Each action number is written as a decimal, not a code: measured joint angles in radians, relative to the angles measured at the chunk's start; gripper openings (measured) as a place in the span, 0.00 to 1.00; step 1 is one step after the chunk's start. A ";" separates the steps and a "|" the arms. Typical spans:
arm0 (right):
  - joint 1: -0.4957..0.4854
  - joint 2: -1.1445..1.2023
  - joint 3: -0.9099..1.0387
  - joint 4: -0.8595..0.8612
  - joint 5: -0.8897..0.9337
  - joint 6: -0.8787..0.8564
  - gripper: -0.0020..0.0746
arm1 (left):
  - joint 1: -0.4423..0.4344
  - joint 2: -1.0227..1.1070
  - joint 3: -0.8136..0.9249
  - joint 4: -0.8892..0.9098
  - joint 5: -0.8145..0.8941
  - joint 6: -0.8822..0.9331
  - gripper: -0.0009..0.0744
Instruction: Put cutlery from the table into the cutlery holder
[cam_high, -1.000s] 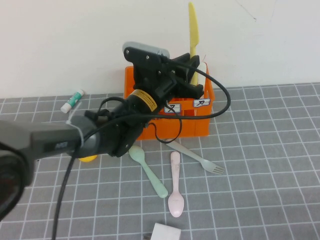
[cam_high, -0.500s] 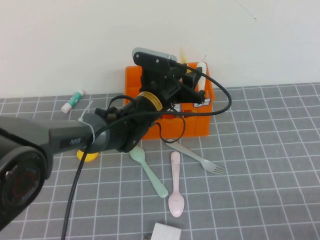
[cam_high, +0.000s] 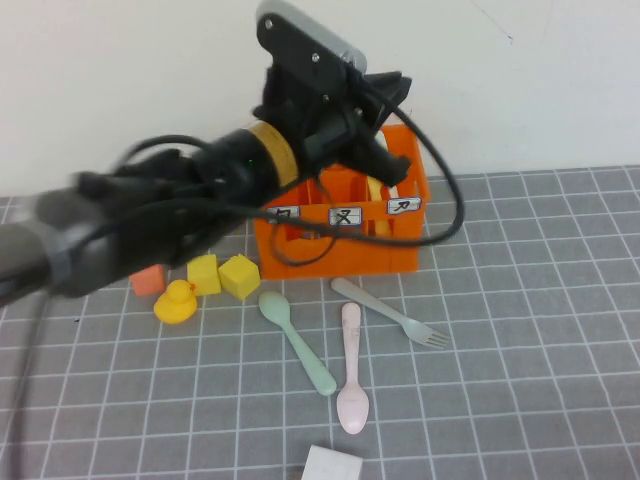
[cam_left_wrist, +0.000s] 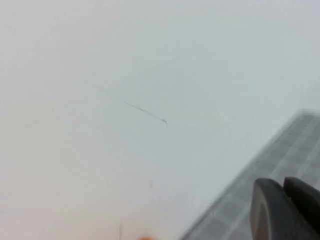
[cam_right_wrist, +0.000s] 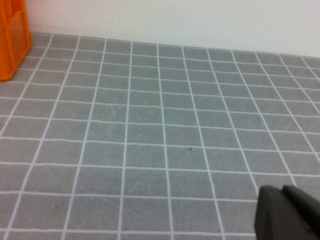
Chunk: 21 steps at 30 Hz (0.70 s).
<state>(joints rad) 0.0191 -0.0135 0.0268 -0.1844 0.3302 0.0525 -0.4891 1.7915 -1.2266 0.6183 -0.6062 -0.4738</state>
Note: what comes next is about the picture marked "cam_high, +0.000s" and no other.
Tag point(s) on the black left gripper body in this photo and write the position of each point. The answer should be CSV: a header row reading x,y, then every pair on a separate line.
x,y
325,132

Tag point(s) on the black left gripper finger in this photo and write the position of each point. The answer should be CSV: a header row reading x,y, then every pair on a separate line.
x,y
392,87
385,162

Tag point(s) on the yellow plastic knife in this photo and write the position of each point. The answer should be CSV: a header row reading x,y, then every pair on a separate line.
x,y
375,187

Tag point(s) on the mint green plastic spoon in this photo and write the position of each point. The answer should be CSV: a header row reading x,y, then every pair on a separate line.
x,y
274,307

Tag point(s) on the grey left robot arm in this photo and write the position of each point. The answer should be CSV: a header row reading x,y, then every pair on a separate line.
x,y
75,240

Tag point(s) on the orange plastic cutlery holder crate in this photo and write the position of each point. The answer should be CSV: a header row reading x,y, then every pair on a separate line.
x,y
350,260

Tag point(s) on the white label reading 刀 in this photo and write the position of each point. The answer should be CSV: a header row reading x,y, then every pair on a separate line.
x,y
404,206

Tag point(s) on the white label reading 叉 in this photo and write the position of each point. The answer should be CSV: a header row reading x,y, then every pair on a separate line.
x,y
345,216

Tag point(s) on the white label reading 勺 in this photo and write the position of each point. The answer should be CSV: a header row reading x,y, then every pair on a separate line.
x,y
287,214

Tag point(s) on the grey-green plastic fork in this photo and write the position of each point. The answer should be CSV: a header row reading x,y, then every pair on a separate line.
x,y
370,302

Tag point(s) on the yellow foam cube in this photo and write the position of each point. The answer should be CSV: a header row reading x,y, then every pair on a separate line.
x,y
239,280
202,275

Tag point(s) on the yellow rubber duck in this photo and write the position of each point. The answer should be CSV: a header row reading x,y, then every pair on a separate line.
x,y
174,307

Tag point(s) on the orange foam cube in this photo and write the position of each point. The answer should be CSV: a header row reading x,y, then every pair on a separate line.
x,y
149,282

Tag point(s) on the grey grid tablecloth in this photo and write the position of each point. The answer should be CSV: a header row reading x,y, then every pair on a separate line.
x,y
525,350

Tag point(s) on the pink plastic spoon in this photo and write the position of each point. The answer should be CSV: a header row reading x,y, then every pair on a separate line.
x,y
352,405

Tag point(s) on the white rectangular box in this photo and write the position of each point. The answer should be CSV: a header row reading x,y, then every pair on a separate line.
x,y
332,465

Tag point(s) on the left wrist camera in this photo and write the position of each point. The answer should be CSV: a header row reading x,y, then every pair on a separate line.
x,y
300,40

